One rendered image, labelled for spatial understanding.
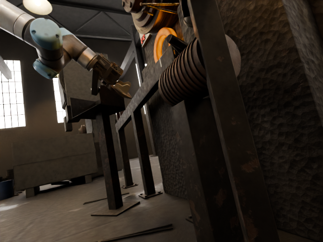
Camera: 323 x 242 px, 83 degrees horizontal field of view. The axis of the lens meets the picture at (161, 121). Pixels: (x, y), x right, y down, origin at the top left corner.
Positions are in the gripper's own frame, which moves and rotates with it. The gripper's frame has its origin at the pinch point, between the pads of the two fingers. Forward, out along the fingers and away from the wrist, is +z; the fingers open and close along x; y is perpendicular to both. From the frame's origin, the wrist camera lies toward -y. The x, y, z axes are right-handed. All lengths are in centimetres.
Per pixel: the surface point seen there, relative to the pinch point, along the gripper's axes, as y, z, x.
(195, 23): 37, -6, -35
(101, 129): -35.4, 3.8, 18.0
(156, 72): 14.2, 4.3, 12.8
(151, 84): 7.0, 7.1, 16.9
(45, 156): -200, -9, 122
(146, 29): 23.6, -12.0, 31.0
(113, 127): -169, 55, 230
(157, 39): 24.8, -4.9, 20.9
